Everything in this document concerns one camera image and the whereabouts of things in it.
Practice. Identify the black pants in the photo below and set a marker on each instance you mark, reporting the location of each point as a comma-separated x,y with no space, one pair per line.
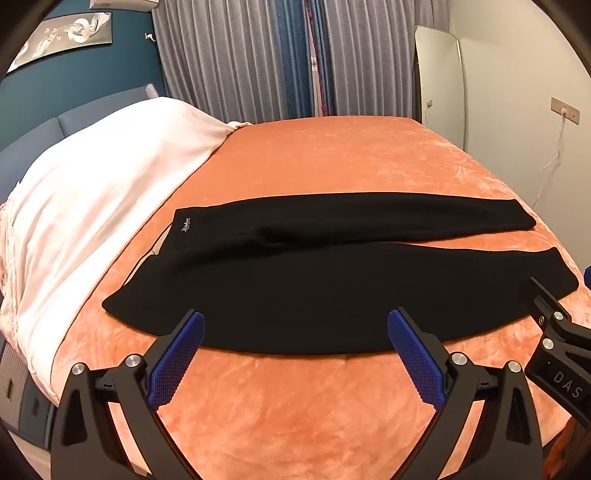
300,286

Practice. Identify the blue curtain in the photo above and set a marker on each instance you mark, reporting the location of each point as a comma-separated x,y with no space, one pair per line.
295,60

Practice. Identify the grey wall poster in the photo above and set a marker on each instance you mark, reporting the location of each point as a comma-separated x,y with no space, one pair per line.
69,37

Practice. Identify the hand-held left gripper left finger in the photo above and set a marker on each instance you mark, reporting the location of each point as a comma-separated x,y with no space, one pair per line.
178,360

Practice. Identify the orange plush blanket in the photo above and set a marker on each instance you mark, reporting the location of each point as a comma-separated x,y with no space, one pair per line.
323,152

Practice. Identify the blue padded headboard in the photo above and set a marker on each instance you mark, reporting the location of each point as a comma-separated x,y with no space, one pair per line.
69,120

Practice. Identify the beige wall socket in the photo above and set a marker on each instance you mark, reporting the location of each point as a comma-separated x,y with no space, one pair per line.
565,110

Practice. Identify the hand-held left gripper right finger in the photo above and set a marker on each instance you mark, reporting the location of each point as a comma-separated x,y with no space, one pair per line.
415,355

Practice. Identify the grey bedside cabinet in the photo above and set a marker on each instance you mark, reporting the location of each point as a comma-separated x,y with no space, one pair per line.
14,392

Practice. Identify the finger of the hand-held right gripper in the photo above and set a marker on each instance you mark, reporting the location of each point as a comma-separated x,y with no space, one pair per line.
554,325

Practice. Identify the grey curtain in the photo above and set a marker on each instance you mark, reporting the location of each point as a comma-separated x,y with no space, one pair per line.
217,55
369,55

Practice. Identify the white pillow cover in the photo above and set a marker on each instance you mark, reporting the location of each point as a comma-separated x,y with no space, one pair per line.
92,184

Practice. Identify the white air conditioner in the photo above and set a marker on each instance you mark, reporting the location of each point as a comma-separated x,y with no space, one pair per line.
124,4

